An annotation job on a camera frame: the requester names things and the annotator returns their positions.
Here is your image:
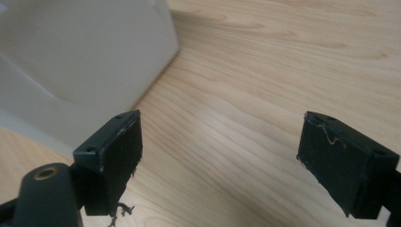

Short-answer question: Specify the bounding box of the white storage box black handle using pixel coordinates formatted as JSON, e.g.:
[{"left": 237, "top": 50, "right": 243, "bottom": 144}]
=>
[{"left": 0, "top": 0, "right": 181, "bottom": 158}]

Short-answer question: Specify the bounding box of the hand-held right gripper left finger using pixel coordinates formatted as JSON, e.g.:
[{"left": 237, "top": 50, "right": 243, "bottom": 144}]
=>
[{"left": 72, "top": 109, "right": 144, "bottom": 218}]

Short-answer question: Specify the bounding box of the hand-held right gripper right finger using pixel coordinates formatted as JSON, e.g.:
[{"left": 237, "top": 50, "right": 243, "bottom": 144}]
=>
[{"left": 295, "top": 111, "right": 401, "bottom": 220}]

